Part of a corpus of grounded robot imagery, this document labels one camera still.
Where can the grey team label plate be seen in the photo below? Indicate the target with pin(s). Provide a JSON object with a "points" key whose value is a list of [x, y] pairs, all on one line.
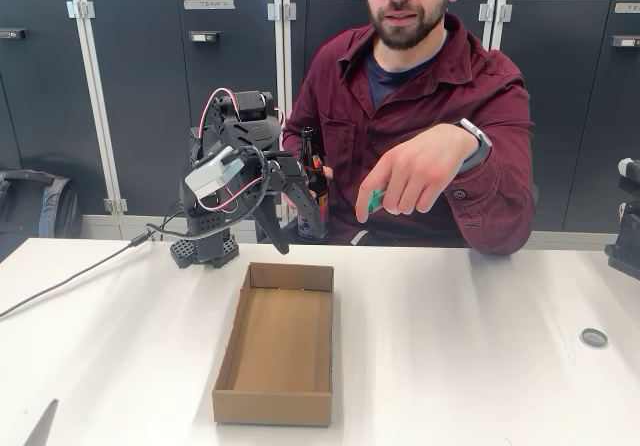
{"points": [[209, 4]]}

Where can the person's right hand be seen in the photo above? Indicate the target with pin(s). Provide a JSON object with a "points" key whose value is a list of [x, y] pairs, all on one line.
{"points": [[328, 172]]}

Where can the blue black office chair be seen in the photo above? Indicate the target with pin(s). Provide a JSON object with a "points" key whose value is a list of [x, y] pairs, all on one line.
{"points": [[536, 196]]}

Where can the black idle robot arm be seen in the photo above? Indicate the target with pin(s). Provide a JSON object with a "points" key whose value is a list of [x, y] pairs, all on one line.
{"points": [[625, 246]]}

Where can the silver bottle cap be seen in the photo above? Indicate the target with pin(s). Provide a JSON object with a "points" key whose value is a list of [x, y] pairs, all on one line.
{"points": [[594, 337]]}

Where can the man in maroon shirt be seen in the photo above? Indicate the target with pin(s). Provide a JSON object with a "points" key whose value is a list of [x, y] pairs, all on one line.
{"points": [[415, 81]]}

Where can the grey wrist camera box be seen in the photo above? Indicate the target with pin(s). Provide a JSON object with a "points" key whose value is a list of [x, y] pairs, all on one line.
{"points": [[207, 178]]}

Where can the grey black backpack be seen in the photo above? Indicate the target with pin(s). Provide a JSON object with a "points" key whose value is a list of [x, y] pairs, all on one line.
{"points": [[55, 206]]}

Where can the person's left hand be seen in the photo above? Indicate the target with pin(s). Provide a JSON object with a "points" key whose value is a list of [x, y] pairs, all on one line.
{"points": [[425, 171]]}

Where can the open brown cardboard box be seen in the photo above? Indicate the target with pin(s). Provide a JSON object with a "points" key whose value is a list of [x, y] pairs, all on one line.
{"points": [[280, 346]]}

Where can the person's right forearm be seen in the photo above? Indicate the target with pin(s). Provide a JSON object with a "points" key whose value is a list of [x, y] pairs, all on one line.
{"points": [[297, 121]]}

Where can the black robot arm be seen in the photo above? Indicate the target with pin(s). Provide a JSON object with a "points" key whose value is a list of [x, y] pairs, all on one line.
{"points": [[205, 246]]}

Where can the dark glass beer bottle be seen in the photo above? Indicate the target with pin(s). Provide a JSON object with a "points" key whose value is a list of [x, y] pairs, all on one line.
{"points": [[312, 156]]}

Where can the green marker pen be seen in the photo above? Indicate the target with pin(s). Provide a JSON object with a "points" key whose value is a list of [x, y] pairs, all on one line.
{"points": [[375, 201]]}

